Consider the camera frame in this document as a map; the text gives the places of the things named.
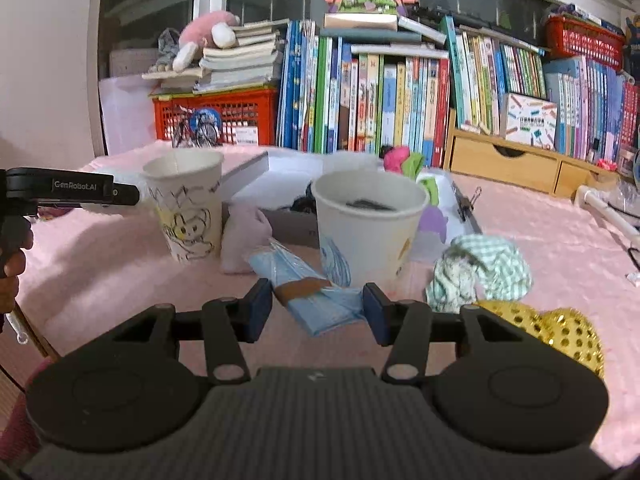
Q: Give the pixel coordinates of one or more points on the pink tablecloth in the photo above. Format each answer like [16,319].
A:
[100,270]

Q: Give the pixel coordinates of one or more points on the pink plush toy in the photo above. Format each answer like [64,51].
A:
[205,32]

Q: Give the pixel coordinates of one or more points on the white floral scrunchie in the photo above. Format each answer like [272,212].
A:
[447,280]

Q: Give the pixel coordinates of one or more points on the grey box lid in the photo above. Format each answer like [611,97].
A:
[245,175]

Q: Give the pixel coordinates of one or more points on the paper cup with cat drawing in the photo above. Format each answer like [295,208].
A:
[185,200]

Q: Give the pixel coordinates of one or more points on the pile of flat books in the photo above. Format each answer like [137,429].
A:
[380,37]

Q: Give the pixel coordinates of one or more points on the red plastic basket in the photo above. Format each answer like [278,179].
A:
[585,42]

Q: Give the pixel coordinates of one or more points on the row of colourful upright books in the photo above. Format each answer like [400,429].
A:
[350,110]

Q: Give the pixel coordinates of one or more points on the white printed box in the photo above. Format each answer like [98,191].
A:
[530,122]

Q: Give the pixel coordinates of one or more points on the white grid pattern box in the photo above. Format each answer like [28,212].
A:
[130,62]

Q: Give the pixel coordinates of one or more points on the paper cup with dog drawing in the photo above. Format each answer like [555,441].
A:
[365,240]

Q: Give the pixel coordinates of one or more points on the miniature bicycle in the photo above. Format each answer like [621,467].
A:
[192,122]

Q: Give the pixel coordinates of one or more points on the white tube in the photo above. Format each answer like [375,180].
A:
[600,205]

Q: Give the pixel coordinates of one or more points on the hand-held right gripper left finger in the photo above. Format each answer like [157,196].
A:
[260,310]

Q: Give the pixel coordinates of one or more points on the blue face mask pack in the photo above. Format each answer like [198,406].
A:
[320,310]

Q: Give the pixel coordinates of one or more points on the white fluffy pom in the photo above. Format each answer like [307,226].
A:
[131,178]

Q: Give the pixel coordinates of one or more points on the blue cardboard box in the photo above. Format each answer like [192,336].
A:
[634,35]

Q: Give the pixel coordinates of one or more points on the wooden drawer organizer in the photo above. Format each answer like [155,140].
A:
[500,160]

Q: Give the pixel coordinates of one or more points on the red plastic crate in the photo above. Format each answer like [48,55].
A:
[250,110]

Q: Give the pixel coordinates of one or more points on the white paper sheet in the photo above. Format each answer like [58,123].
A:
[125,115]

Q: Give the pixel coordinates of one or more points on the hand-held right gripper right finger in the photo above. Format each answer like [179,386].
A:
[375,312]

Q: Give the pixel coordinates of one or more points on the grey cardboard box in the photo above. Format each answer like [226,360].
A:
[292,230]

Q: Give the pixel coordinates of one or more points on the black binder clip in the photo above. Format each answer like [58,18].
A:
[465,202]

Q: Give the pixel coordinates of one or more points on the green checked scrunchie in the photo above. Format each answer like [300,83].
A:
[500,265]

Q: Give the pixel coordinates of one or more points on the person's left hand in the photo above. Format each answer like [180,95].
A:
[15,280]

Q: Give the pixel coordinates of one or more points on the blue round card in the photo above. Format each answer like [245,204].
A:
[210,116]

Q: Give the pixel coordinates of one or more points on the pale pink cloth pouch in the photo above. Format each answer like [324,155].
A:
[242,240]

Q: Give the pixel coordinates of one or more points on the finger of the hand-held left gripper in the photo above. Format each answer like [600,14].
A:
[127,195]

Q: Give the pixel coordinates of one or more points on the pink scrunchie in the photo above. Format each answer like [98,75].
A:
[396,157]

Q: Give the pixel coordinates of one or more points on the grey plush toy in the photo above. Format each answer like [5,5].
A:
[167,47]

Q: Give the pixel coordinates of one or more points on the clear plastic bag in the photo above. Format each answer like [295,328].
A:
[627,192]

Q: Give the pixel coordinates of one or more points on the stack of worn paperback books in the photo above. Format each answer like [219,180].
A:
[240,60]

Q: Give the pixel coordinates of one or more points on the row of blue spined books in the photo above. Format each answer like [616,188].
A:
[575,105]

